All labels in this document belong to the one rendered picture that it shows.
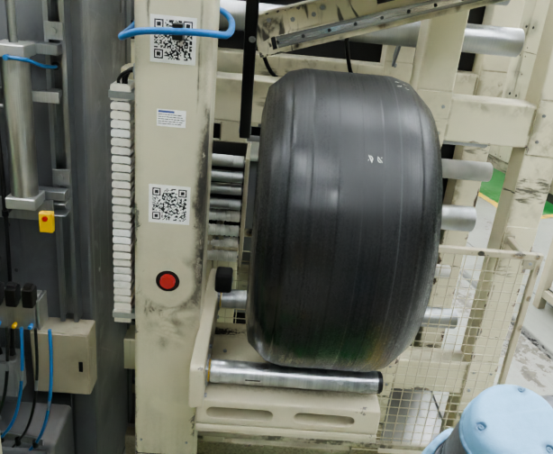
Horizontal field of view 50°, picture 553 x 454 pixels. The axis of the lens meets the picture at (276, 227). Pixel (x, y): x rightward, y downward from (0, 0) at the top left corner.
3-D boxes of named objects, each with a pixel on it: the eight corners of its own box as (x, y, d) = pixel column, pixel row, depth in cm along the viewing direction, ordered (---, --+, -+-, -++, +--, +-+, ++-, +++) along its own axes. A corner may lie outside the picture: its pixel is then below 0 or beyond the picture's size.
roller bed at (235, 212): (166, 260, 158) (168, 151, 146) (174, 237, 171) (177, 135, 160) (240, 267, 159) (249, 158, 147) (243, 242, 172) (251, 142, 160)
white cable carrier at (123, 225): (113, 322, 121) (109, 83, 102) (119, 308, 125) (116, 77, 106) (135, 323, 121) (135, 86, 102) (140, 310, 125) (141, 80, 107)
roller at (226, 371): (203, 386, 116) (203, 367, 115) (205, 372, 121) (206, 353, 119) (381, 399, 118) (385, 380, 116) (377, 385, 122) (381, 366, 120)
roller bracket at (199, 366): (187, 409, 114) (189, 367, 110) (208, 301, 151) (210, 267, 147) (204, 410, 114) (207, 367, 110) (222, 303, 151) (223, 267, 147)
